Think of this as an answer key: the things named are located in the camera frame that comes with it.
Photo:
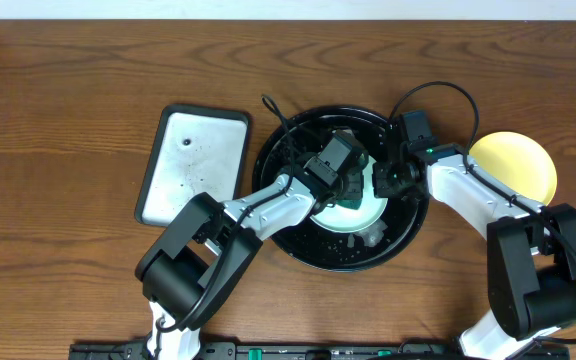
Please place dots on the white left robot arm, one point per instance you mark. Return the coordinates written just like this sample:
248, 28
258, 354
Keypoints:
195, 264

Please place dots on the green and yellow sponge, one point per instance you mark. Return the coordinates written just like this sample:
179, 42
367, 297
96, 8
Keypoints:
351, 201

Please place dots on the black round tray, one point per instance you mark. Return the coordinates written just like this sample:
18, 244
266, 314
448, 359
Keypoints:
310, 131

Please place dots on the black rectangular soap tray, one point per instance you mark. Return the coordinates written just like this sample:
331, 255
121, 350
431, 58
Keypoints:
196, 149

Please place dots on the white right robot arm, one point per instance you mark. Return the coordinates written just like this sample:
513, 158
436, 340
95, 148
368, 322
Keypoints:
531, 249

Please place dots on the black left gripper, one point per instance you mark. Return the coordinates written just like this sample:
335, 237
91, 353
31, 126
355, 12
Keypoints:
350, 188

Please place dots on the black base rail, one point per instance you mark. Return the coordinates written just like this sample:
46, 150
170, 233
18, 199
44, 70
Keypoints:
230, 351

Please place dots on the small mint green plate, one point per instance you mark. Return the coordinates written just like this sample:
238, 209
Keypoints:
342, 219

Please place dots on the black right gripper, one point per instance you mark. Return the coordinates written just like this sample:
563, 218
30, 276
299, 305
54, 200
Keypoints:
383, 179

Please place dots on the yellow plate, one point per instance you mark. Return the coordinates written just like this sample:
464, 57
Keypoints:
519, 162

